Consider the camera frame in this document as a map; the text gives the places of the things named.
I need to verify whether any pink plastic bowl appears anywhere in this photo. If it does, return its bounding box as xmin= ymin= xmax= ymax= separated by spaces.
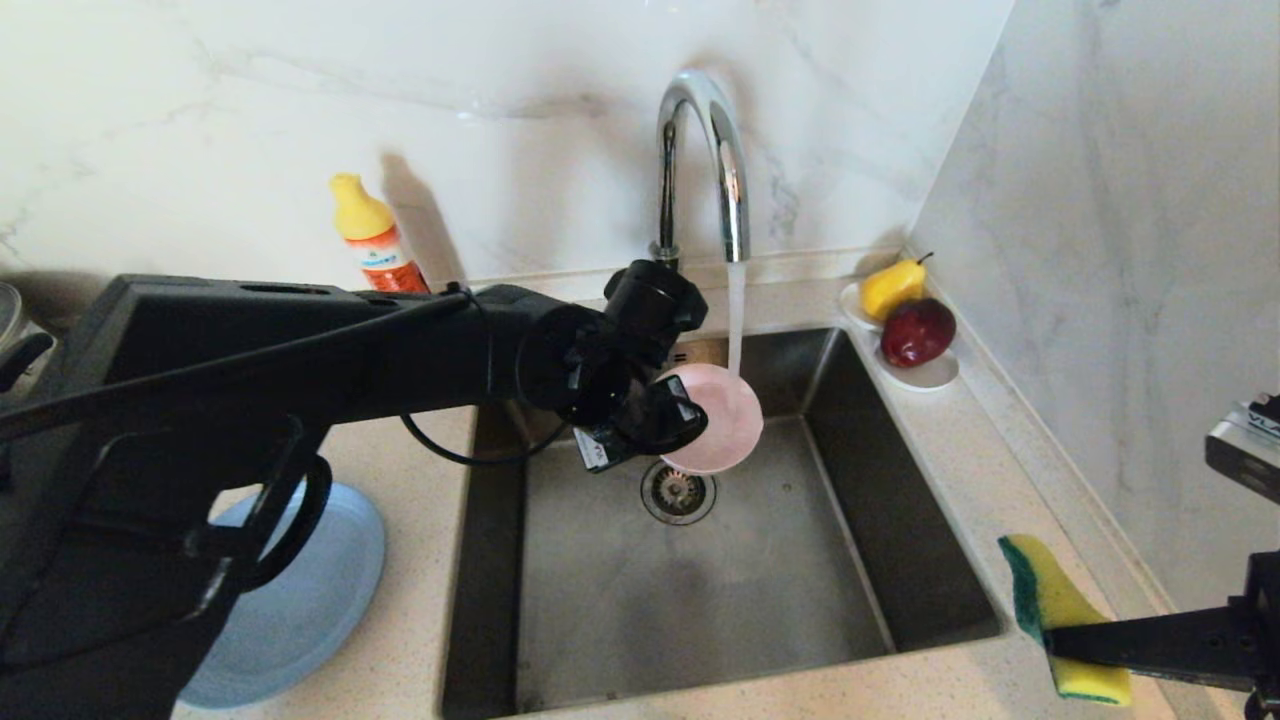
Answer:
xmin=655 ymin=362 xmax=765 ymax=476

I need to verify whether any yellow green sponge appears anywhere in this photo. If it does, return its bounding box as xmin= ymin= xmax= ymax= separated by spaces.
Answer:
xmin=998 ymin=533 xmax=1134 ymax=707

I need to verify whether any orange dish soap bottle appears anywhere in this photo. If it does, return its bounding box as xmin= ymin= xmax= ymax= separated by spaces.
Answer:
xmin=330 ymin=172 xmax=433 ymax=296

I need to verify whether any blue round plate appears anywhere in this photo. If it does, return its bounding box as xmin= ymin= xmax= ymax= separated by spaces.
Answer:
xmin=178 ymin=480 xmax=387 ymax=709

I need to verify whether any metal sink drain strainer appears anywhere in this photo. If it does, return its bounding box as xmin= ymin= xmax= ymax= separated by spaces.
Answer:
xmin=640 ymin=460 xmax=718 ymax=527

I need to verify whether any stainless steel sink basin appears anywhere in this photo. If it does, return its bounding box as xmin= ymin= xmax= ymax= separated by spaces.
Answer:
xmin=440 ymin=327 xmax=1006 ymax=720

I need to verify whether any chrome gooseneck faucet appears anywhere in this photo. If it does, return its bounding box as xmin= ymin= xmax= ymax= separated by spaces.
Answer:
xmin=648 ymin=68 xmax=752 ymax=273

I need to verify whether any yellow pear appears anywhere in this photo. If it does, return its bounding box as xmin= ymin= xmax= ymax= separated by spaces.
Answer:
xmin=861 ymin=252 xmax=933 ymax=323

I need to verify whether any dark red apple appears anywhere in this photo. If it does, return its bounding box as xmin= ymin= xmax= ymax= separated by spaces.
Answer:
xmin=879 ymin=298 xmax=958 ymax=369

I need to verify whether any small white fruit dish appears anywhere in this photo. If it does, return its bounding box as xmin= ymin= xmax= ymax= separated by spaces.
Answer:
xmin=838 ymin=280 xmax=961 ymax=392

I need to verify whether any steel cooking pot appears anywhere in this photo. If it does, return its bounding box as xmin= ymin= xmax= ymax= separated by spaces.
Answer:
xmin=0 ymin=283 xmax=56 ymax=393

